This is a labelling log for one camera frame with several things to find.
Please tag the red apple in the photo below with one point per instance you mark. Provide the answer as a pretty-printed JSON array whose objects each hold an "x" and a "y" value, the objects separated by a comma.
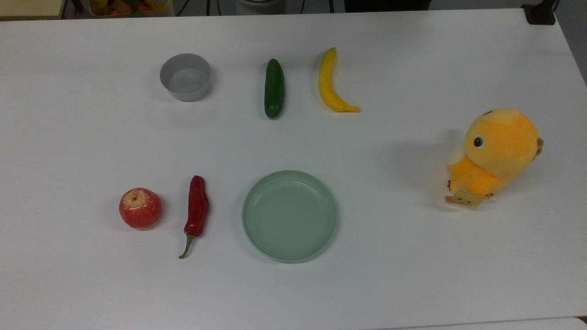
[{"x": 140, "y": 210}]

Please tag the clear box of toy food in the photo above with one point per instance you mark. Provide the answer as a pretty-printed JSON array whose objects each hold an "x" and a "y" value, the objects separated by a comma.
[{"x": 130, "y": 7}]

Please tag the orange plush bird toy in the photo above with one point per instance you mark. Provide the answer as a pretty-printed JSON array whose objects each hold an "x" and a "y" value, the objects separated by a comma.
[{"x": 497, "y": 153}]

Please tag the red chili pepper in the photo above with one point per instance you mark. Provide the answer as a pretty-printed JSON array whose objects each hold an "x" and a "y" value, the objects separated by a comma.
[{"x": 197, "y": 206}]

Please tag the dark green cucumber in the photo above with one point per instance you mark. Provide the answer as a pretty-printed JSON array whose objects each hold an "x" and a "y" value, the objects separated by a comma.
[{"x": 274, "y": 89}]

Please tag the black table clamp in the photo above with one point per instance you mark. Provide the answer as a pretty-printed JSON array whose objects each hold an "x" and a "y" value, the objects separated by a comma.
[{"x": 540, "y": 13}]

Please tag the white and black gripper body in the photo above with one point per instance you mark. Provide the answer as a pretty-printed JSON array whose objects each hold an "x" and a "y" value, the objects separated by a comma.
[{"x": 387, "y": 4}]

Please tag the grey plastic bowl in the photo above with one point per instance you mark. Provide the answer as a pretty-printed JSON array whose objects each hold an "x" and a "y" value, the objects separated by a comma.
[{"x": 185, "y": 80}]

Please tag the beige wooden furniture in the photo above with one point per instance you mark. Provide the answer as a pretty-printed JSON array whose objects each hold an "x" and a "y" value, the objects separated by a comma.
[{"x": 30, "y": 8}]

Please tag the yellow banana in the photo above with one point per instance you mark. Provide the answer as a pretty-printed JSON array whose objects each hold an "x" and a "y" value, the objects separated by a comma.
[{"x": 326, "y": 85}]

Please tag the pale green round plate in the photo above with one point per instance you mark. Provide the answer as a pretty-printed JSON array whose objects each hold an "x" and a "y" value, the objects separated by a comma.
[{"x": 290, "y": 216}]

